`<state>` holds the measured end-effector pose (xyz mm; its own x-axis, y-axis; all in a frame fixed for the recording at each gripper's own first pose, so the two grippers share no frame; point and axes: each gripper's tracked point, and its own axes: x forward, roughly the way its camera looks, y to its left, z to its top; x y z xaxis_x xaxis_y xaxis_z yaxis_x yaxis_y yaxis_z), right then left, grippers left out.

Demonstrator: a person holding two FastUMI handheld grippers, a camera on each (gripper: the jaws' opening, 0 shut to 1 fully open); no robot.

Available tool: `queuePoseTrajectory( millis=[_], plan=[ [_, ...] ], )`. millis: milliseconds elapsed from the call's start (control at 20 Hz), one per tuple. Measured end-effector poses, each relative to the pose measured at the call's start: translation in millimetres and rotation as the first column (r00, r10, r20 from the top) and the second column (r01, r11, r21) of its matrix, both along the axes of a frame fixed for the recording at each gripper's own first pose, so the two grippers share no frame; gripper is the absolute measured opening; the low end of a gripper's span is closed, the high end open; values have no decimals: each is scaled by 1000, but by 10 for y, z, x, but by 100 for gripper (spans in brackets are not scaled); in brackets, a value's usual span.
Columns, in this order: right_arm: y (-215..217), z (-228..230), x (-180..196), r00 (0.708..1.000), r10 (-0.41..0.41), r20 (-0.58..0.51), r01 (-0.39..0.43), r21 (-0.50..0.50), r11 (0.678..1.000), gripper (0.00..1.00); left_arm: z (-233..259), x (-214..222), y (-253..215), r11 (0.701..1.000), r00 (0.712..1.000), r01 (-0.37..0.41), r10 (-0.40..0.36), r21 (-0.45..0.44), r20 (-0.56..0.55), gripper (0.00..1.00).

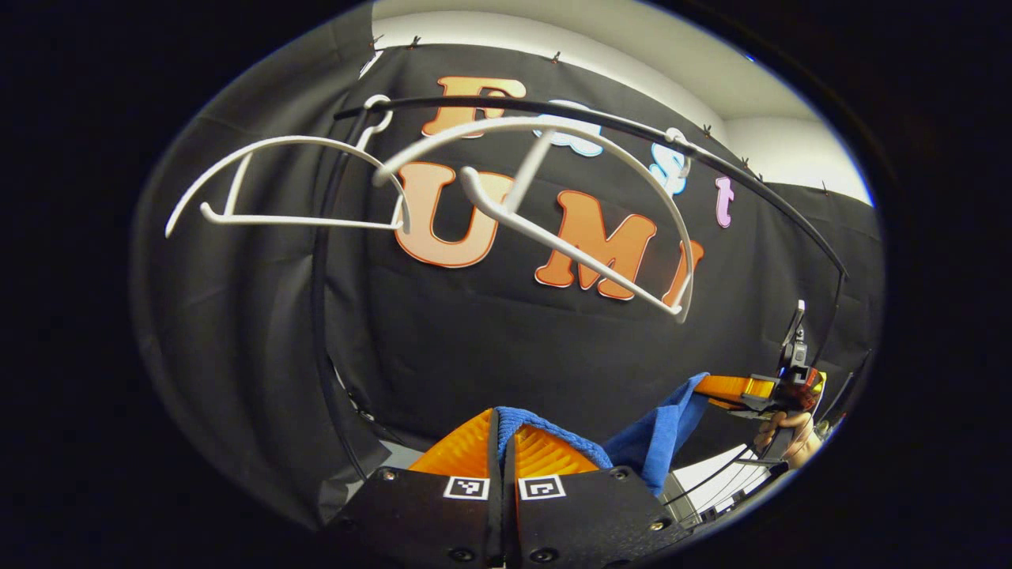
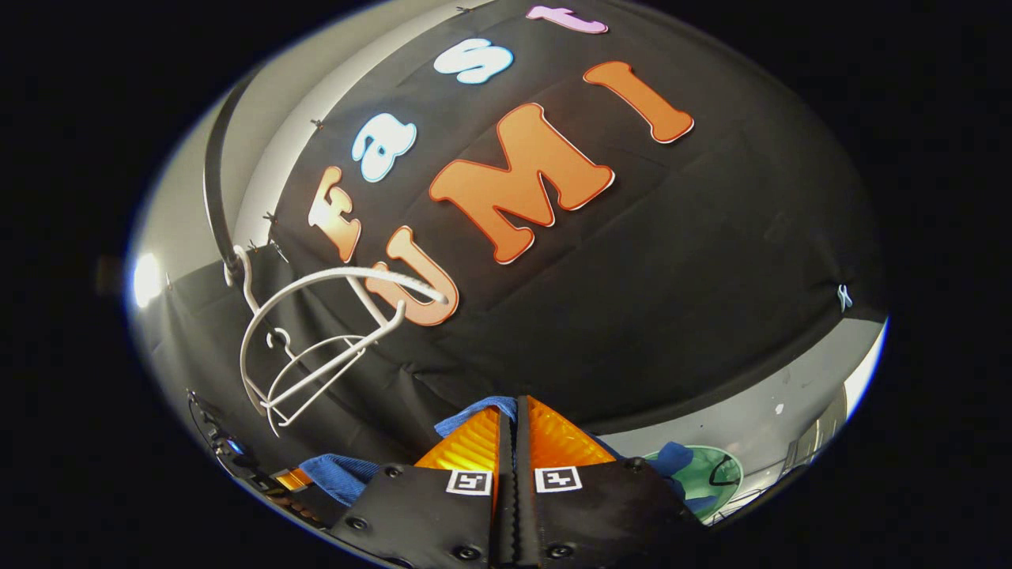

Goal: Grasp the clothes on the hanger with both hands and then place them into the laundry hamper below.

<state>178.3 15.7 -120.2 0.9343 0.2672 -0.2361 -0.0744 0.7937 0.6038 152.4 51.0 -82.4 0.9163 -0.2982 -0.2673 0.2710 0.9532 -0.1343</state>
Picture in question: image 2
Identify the black clothes rack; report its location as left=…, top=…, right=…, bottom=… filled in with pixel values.
left=203, top=75, right=246, bottom=269

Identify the white clothes hanger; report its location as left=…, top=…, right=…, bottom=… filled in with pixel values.
left=265, top=326, right=372, bottom=428
left=224, top=245, right=451, bottom=438

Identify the blue corduroy shirt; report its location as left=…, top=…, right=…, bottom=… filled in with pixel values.
left=299, top=395, right=718, bottom=516

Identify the ceiling light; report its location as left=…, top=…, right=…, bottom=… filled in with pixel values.
left=132, top=253, right=163, bottom=309

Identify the green laundry hamper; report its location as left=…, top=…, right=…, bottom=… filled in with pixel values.
left=644, top=444, right=744, bottom=522

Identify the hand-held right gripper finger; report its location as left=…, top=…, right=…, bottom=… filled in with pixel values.
left=328, top=405, right=515, bottom=569
left=514, top=395, right=704, bottom=569

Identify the black backdrop cloth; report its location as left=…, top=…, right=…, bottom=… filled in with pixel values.
left=130, top=0, right=886, bottom=475

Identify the grey cabinet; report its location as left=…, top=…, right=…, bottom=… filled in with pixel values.
left=783, top=387, right=848, bottom=475

